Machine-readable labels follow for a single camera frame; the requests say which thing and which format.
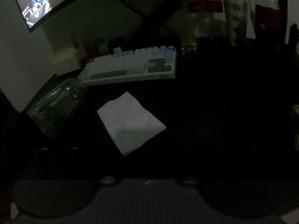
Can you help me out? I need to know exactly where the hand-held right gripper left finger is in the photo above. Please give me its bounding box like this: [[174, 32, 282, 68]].
[[20, 136, 117, 187]]

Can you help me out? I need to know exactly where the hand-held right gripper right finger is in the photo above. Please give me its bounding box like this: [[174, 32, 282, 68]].
[[181, 136, 279, 187]]

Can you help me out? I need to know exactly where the white paper tissue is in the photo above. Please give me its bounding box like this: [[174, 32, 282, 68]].
[[97, 92, 167, 157]]

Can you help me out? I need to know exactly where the clear glass jar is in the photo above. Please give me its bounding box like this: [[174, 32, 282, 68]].
[[27, 77, 88, 141]]

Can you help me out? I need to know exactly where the white and grey keyboard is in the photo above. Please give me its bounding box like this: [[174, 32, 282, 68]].
[[77, 45, 177, 86]]

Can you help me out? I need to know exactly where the beige cardboard box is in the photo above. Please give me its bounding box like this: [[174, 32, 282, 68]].
[[51, 47, 86, 75]]

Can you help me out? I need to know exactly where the small blue box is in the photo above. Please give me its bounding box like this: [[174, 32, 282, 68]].
[[98, 41, 111, 55]]

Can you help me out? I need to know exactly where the bottle with yellow liquid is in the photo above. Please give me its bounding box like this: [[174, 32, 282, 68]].
[[181, 12, 199, 55]]

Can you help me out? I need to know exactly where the white computer case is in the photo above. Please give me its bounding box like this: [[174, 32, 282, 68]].
[[0, 0, 82, 113]]

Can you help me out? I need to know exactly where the patterned paper cup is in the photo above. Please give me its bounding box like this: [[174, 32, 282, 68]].
[[223, 0, 248, 46]]

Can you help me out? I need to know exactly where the large bottle with red label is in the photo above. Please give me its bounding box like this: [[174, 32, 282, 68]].
[[248, 0, 288, 41]]

